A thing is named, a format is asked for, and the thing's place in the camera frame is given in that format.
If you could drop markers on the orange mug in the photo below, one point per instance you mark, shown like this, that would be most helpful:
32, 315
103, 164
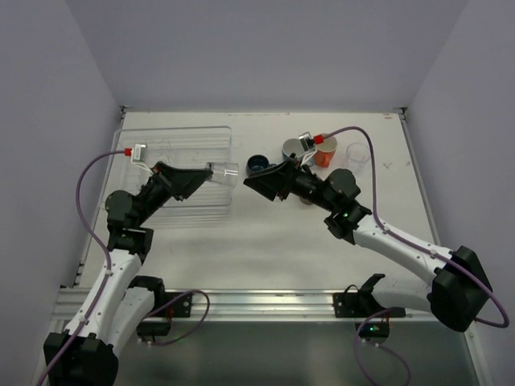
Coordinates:
325, 152

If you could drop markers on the dark blue squat mug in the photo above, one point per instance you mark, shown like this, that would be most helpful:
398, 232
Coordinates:
256, 163

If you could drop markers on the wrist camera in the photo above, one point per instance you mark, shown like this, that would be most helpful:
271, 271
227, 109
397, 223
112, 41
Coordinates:
307, 142
138, 157

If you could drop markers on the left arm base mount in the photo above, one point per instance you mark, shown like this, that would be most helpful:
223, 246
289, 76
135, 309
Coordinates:
164, 313

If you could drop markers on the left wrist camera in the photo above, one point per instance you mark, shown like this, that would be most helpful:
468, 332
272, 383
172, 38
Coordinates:
138, 157

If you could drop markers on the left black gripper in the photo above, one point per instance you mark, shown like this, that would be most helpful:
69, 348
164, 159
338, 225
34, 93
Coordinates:
166, 182

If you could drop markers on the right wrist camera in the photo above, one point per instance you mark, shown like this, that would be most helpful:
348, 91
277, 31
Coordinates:
307, 142

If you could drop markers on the beige bottomed cup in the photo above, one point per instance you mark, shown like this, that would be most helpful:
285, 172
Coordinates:
306, 201

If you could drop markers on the white wire dish rack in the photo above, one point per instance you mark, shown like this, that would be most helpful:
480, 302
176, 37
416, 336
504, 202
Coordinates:
196, 163

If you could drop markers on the light blue floral mug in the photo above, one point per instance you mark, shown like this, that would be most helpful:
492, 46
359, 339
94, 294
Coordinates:
293, 146

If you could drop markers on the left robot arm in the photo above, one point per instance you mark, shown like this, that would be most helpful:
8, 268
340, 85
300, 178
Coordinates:
87, 351

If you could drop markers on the aluminium mounting rail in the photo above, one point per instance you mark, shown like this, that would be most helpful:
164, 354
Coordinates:
247, 306

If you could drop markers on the clear glass with sticker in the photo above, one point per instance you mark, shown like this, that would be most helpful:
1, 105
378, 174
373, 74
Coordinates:
358, 155

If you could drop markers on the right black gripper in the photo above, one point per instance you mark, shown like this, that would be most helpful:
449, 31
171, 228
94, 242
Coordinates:
284, 179

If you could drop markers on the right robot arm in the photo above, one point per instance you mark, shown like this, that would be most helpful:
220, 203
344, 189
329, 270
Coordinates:
456, 286

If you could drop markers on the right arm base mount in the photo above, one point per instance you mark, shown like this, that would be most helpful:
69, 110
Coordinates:
358, 302

